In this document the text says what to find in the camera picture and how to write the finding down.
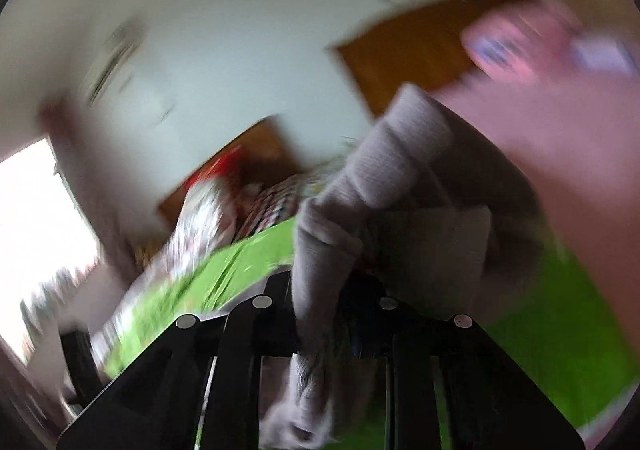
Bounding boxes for mauve knit pants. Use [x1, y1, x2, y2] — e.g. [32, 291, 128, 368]
[259, 85, 543, 449]

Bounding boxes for purple pillow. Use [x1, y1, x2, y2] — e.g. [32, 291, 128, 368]
[570, 35, 639, 76]

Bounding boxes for plaid checkered blanket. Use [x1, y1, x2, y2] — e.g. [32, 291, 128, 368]
[234, 175, 317, 241]

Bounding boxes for window with railing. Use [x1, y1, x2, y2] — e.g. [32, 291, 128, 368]
[1, 139, 101, 362]

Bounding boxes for red pillow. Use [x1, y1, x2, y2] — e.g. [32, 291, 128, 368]
[186, 147, 245, 193]

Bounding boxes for pink floral quilt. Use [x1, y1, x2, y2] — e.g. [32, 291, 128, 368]
[91, 176, 238, 369]

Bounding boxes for maroon curtain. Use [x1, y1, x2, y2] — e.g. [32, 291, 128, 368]
[38, 97, 139, 286]

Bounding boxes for rolled pink blanket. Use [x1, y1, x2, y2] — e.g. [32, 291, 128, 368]
[461, 0, 582, 83]

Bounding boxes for green cartoon bed sheet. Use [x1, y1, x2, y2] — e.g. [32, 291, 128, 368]
[103, 219, 639, 427]

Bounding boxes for left wooden headboard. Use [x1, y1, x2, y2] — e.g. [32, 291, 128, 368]
[156, 116, 302, 230]

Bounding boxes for wooden headboard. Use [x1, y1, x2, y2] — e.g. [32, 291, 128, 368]
[332, 0, 523, 118]
[156, 116, 302, 230]

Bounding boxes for right wooden headboard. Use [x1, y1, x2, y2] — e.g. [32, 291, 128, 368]
[332, 0, 523, 118]

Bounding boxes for white air conditioner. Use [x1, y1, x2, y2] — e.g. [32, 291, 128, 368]
[82, 17, 146, 106]

